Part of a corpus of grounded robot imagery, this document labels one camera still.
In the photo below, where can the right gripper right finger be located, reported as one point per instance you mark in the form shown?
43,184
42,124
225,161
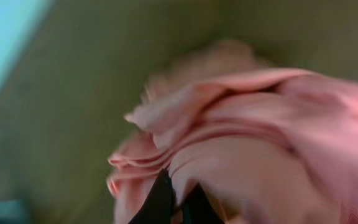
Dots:
196,209

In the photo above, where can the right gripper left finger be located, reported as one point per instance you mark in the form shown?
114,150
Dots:
159,204

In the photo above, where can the pink cloth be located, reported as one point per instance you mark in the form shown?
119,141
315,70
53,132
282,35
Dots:
266,144

